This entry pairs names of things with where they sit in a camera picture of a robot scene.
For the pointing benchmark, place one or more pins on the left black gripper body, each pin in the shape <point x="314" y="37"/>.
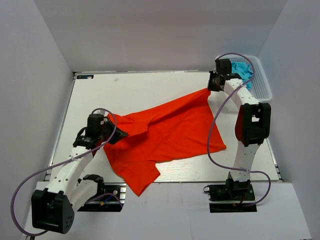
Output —
<point x="108" y="131"/>

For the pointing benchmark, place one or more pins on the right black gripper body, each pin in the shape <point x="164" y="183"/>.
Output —
<point x="212" y="84"/>

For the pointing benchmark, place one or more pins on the orange t-shirt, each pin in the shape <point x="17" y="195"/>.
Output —
<point x="178" y="129"/>

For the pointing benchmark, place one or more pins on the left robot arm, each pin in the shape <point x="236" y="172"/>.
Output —
<point x="53" y="208"/>

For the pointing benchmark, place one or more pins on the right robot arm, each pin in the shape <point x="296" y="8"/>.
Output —
<point x="252" y="125"/>

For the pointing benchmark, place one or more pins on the light blue t-shirt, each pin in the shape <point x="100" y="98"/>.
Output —
<point x="243" y="69"/>

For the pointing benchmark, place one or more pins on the white plastic basket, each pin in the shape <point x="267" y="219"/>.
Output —
<point x="259" y="86"/>

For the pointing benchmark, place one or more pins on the blue label sticker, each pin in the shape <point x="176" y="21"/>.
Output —
<point x="85" y="77"/>

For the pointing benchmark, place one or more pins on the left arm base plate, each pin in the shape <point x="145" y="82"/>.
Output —
<point x="111" y="200"/>

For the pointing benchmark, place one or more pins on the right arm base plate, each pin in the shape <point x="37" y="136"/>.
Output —
<point x="221" y="201"/>

